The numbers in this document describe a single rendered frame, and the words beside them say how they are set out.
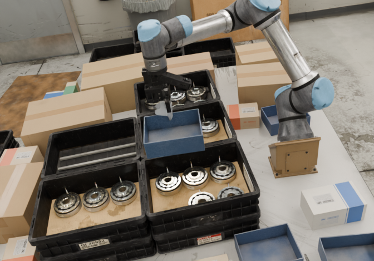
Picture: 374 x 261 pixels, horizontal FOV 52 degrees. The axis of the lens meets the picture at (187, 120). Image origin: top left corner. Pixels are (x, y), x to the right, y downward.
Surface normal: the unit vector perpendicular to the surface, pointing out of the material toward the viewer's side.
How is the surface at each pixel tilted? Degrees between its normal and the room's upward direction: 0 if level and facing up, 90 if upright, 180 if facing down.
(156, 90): 86
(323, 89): 61
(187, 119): 92
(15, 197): 0
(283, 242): 0
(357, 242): 90
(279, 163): 90
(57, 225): 0
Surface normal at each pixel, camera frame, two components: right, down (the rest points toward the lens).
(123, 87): 0.18, 0.58
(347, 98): -0.13, -0.79
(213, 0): 0.04, 0.43
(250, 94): -0.06, 0.61
